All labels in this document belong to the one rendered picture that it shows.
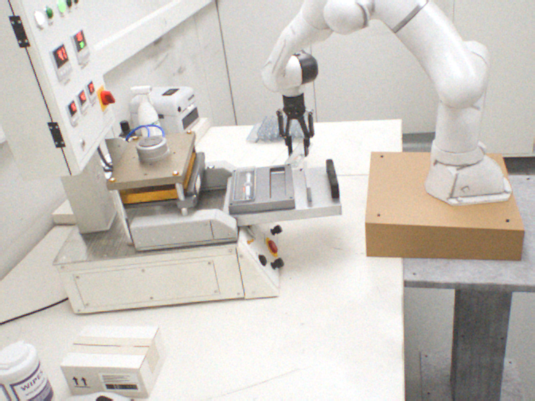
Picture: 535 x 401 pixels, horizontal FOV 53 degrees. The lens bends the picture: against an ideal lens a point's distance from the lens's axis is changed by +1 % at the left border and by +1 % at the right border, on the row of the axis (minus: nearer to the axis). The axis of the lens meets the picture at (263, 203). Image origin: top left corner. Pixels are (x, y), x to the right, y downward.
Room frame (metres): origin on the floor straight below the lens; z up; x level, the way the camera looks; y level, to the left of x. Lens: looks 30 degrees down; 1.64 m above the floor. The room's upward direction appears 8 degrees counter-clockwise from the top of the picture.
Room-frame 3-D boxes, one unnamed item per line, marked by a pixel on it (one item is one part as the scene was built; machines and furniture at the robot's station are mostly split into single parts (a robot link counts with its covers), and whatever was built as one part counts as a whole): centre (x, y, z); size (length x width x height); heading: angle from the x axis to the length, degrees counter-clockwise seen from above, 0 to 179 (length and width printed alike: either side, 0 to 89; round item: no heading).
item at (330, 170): (1.23, -0.19, 0.99); 0.15 x 0.02 x 0.04; 175
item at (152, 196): (1.27, 0.25, 1.07); 0.22 x 0.17 x 0.10; 175
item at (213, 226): (1.12, 0.20, 0.96); 0.25 x 0.05 x 0.07; 85
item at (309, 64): (1.74, -0.18, 1.16); 0.18 x 0.10 x 0.13; 17
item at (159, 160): (1.29, 0.29, 1.08); 0.31 x 0.24 x 0.13; 175
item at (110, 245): (1.27, 0.29, 0.93); 0.46 x 0.35 x 0.01; 85
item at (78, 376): (0.89, 0.37, 0.80); 0.19 x 0.13 x 0.09; 73
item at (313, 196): (1.24, -0.05, 0.97); 0.30 x 0.22 x 0.08; 85
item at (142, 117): (2.13, 0.41, 0.92); 0.09 x 0.08 x 0.25; 76
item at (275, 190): (1.24, 0.00, 0.98); 0.20 x 0.17 x 0.03; 175
